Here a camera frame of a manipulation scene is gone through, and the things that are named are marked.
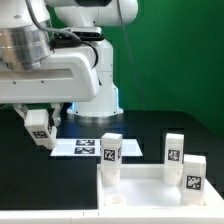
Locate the white square table top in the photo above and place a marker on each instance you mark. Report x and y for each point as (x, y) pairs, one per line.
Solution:
(141, 188)

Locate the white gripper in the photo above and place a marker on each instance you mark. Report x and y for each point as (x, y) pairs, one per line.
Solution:
(67, 75)

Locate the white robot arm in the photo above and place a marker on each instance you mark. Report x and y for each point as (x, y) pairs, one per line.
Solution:
(53, 51)

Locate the white sheet with tags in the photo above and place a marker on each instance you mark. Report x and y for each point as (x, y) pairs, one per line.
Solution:
(91, 147)

